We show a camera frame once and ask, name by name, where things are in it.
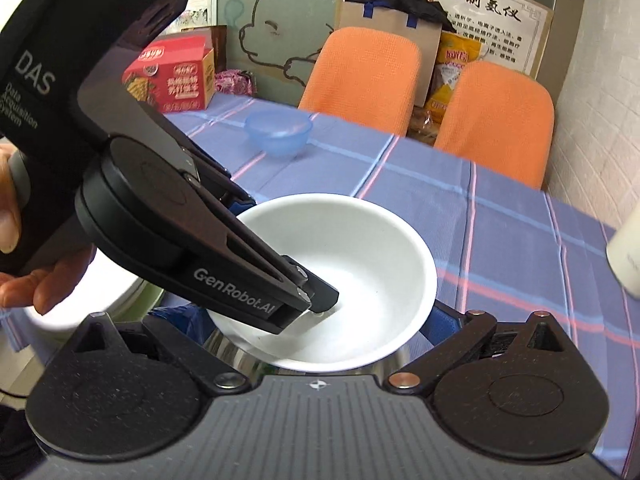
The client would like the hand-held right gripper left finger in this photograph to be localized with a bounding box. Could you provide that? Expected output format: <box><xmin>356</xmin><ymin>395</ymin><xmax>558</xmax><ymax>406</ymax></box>
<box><xmin>47</xmin><ymin>310</ymin><xmax>251</xmax><ymax>396</ymax></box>

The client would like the red cracker box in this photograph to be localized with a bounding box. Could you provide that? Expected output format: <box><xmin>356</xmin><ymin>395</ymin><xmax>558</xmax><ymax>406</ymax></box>
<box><xmin>122</xmin><ymin>35</ymin><xmax>216</xmax><ymax>113</ymax></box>

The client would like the white thermos jug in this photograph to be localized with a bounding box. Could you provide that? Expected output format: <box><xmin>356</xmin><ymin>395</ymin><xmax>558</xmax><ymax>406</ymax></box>
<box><xmin>606</xmin><ymin>220</ymin><xmax>640</xmax><ymax>298</ymax></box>

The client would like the wall poster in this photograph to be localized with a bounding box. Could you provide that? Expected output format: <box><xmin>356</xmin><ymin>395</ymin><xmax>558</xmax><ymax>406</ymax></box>
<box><xmin>415</xmin><ymin>0</ymin><xmax>555</xmax><ymax>78</ymax></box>

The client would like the yellow snack bag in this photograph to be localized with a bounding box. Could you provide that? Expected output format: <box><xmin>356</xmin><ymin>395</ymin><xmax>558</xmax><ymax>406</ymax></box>
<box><xmin>430</xmin><ymin>32</ymin><xmax>493</xmax><ymax>121</ymax></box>

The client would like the blue plastic bowl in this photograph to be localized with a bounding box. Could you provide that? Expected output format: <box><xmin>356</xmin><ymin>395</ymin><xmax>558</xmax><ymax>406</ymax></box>
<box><xmin>244</xmin><ymin>111</ymin><xmax>313</xmax><ymax>157</ymax></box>

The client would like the white bowl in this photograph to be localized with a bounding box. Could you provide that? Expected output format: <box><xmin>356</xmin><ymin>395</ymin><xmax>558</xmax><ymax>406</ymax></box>
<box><xmin>206</xmin><ymin>192</ymin><xmax>437</xmax><ymax>374</ymax></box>

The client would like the pink snack packet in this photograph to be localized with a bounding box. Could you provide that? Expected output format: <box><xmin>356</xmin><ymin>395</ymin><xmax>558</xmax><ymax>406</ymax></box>
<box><xmin>214</xmin><ymin>69</ymin><xmax>256</xmax><ymax>96</ymax></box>

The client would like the white plate black floral print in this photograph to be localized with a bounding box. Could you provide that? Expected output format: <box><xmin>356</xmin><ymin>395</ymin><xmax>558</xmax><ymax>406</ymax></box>
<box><xmin>22</xmin><ymin>255</ymin><xmax>148</xmax><ymax>333</ymax></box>

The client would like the blue plaid tablecloth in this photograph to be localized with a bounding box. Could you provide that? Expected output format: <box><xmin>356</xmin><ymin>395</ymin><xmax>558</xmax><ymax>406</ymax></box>
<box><xmin>0</xmin><ymin>91</ymin><xmax>631</xmax><ymax>476</ymax></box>

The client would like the person's left hand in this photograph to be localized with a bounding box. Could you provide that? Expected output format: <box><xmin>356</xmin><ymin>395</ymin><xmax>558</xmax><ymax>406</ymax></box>
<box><xmin>0</xmin><ymin>142</ymin><xmax>97</xmax><ymax>312</ymax></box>

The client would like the cardboard box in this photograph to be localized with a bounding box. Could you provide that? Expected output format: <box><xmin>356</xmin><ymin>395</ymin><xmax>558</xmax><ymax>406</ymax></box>
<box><xmin>334</xmin><ymin>0</ymin><xmax>443</xmax><ymax>106</ymax></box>

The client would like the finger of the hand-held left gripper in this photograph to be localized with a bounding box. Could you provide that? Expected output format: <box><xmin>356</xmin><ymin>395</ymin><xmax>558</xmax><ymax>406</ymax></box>
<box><xmin>187</xmin><ymin>147</ymin><xmax>258</xmax><ymax>216</ymax></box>
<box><xmin>150</xmin><ymin>174</ymin><xmax>341</xmax><ymax>336</ymax></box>

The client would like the orange chair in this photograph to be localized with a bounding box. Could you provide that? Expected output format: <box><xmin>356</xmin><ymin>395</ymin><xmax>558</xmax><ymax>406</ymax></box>
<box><xmin>298</xmin><ymin>26</ymin><xmax>422</xmax><ymax>136</ymax></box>
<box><xmin>434</xmin><ymin>61</ymin><xmax>556</xmax><ymax>190</ymax></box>

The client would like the clear bag of bread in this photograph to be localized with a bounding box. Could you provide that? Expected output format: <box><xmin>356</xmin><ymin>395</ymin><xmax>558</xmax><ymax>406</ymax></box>
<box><xmin>407</xmin><ymin>107</ymin><xmax>441</xmax><ymax>141</ymax></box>

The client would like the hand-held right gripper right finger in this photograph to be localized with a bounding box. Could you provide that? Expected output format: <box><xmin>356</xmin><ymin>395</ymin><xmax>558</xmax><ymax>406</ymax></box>
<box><xmin>387</xmin><ymin>301</ymin><xmax>593</xmax><ymax>396</ymax></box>

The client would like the steel bowl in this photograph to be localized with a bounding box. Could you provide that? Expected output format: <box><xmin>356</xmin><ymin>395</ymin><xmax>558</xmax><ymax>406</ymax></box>
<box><xmin>200</xmin><ymin>320</ymin><xmax>418</xmax><ymax>378</ymax></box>

